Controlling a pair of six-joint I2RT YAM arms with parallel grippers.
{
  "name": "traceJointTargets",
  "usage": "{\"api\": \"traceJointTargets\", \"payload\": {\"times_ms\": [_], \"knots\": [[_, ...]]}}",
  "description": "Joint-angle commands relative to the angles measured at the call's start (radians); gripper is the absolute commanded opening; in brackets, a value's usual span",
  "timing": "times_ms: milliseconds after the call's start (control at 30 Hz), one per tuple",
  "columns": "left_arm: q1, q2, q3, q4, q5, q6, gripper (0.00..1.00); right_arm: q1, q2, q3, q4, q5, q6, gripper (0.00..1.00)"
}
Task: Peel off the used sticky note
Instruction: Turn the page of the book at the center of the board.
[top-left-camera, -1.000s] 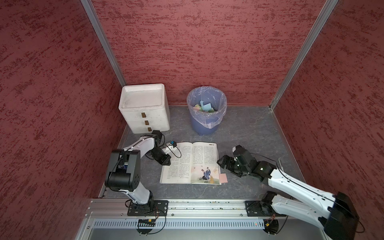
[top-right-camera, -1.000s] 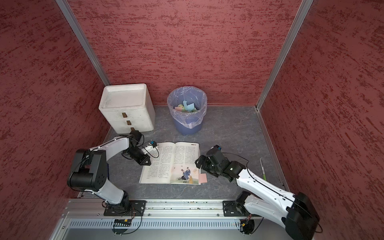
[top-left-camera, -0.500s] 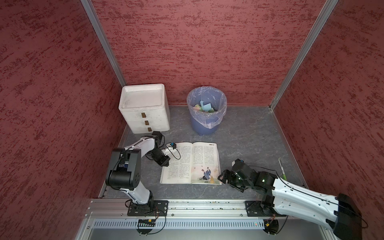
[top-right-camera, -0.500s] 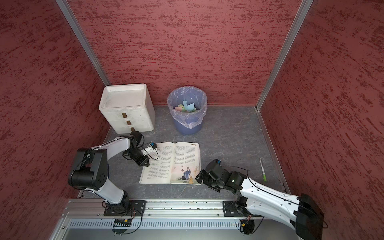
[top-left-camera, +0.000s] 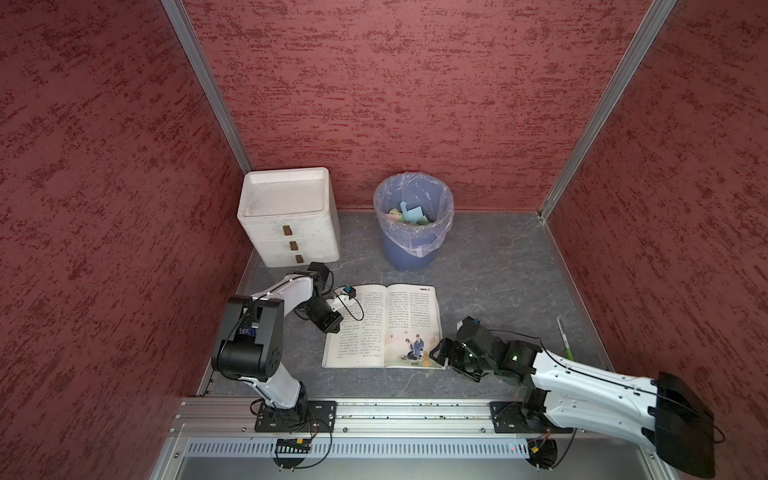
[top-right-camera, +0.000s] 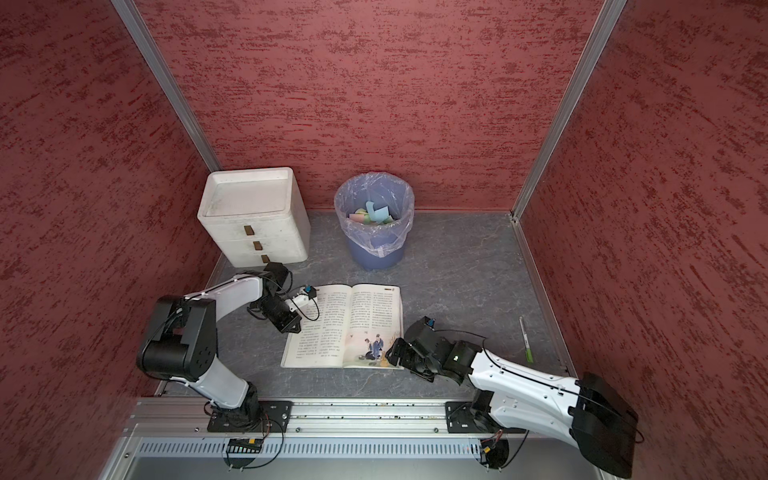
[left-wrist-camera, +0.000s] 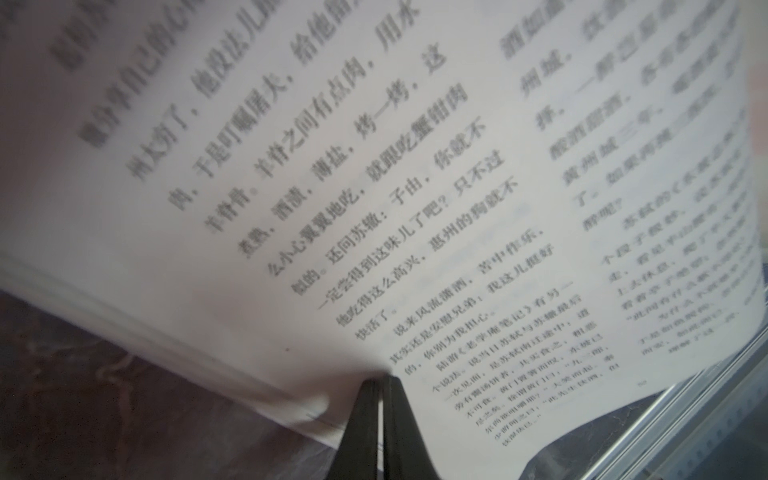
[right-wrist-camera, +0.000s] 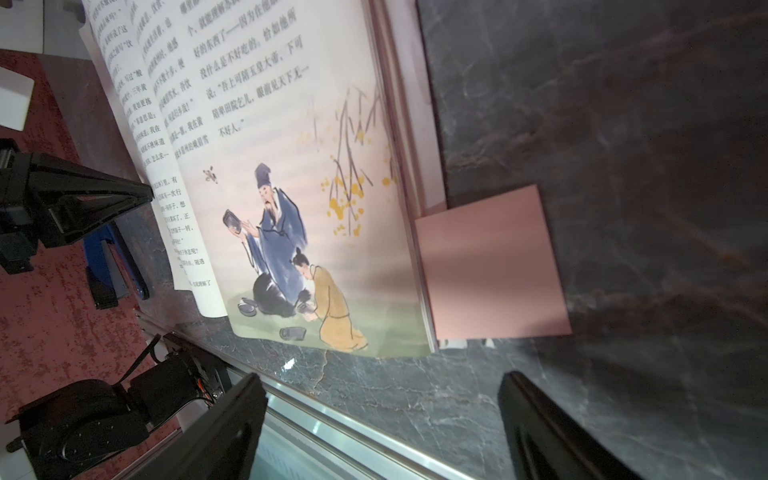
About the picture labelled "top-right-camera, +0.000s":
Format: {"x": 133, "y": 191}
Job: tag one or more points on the children's book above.
{"x": 347, "y": 327}

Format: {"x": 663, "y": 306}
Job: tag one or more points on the clear plastic bin liner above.
{"x": 375, "y": 231}

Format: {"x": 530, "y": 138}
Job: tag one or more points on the green white pen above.
{"x": 528, "y": 350}

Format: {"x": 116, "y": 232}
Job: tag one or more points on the aluminium front rail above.
{"x": 310, "y": 418}

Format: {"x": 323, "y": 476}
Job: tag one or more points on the discarded sticky notes in bin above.
{"x": 370, "y": 214}

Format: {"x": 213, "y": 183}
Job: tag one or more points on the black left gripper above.
{"x": 285, "y": 326}

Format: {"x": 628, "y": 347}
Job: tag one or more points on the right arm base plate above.
{"x": 461, "y": 420}

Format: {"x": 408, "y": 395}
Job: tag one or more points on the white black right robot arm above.
{"x": 586, "y": 413}

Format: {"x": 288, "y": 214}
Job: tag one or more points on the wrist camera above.
{"x": 428, "y": 322}
{"x": 304, "y": 297}

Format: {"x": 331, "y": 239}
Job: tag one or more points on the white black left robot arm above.
{"x": 180, "y": 344}

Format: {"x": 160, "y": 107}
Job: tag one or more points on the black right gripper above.
{"x": 396, "y": 350}

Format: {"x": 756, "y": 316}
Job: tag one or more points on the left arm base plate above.
{"x": 268, "y": 416}

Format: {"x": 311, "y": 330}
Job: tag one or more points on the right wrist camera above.
{"x": 428, "y": 322}

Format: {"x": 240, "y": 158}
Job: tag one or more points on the blue trash bin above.
{"x": 375, "y": 240}

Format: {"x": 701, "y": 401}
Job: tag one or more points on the white three-drawer cabinet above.
{"x": 267, "y": 199}

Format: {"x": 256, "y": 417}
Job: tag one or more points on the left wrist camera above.
{"x": 304, "y": 297}

